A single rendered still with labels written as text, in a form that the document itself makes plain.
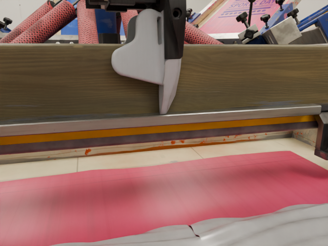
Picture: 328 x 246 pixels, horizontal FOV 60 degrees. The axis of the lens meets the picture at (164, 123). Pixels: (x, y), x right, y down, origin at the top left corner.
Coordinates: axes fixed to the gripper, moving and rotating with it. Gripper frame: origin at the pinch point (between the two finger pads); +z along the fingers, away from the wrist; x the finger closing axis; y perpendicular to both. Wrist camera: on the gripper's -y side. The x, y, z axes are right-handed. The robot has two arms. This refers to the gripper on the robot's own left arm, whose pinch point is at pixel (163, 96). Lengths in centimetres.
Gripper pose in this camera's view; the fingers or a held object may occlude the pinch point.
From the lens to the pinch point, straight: 29.3
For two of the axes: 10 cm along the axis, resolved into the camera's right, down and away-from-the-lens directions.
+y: -9.7, 0.7, -2.5
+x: 2.6, 2.5, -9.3
